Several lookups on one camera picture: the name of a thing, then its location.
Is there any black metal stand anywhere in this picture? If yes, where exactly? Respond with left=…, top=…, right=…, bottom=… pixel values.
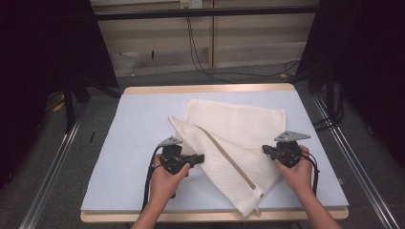
left=60, top=74, right=94, bottom=134

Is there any wooden table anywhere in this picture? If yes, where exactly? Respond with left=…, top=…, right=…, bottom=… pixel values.
left=79, top=83, right=351, bottom=223

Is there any black horizontal bar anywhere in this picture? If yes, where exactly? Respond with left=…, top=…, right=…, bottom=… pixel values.
left=94, top=5, right=321, bottom=22

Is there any black wall cable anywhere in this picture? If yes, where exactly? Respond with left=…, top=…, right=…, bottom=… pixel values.
left=185, top=15, right=301, bottom=84

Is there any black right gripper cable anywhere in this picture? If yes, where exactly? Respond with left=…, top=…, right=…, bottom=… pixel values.
left=299, top=150, right=321, bottom=197

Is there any light blue table mat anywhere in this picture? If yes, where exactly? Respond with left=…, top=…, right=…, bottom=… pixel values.
left=80, top=89, right=350, bottom=214

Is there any black curtain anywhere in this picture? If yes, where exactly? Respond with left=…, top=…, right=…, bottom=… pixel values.
left=0, top=0, right=120, bottom=192
left=294, top=0, right=405, bottom=168

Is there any cream knitted cloth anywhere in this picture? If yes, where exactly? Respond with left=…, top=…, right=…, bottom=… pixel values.
left=167, top=97, right=287, bottom=219

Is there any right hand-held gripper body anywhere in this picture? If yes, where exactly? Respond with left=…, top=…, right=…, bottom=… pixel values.
left=269, top=130, right=311, bottom=169

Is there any metal floor rail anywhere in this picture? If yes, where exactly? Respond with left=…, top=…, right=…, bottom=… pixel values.
left=18, top=109, right=86, bottom=229
left=310, top=94, right=401, bottom=229

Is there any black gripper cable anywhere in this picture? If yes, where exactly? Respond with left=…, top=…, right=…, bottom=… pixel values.
left=299, top=150, right=321, bottom=197
left=140, top=145, right=166, bottom=214

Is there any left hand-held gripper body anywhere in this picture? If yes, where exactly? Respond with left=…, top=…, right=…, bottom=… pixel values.
left=158, top=135, right=192, bottom=176

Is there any white wall socket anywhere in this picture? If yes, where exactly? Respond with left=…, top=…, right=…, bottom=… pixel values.
left=180, top=0, right=204, bottom=10

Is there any person's left hand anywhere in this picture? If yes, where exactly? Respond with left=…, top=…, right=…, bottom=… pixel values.
left=149, top=154, right=191, bottom=206

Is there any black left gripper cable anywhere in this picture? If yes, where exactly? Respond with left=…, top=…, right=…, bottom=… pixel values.
left=140, top=145, right=166, bottom=214

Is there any person's right hand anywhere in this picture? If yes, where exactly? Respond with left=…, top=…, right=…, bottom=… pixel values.
left=273, top=144, right=314, bottom=196

